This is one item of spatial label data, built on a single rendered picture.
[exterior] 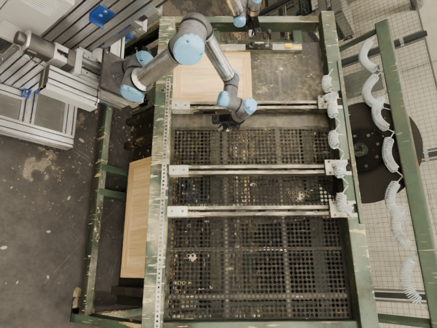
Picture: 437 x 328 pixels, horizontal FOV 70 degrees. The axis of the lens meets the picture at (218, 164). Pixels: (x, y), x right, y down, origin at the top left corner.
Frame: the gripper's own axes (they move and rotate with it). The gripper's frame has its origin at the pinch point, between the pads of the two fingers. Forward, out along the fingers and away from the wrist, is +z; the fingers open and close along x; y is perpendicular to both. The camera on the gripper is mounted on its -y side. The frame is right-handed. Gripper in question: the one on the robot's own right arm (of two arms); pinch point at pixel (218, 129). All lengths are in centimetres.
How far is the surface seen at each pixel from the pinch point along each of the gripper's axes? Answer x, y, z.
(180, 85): 46, -11, 37
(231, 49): 75, 22, 20
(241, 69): 59, 29, 19
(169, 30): 91, -20, 39
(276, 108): 24, 46, 4
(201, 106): 26.5, 0.0, 25.6
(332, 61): 59, 84, -16
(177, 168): -17.8, -14.1, 31.2
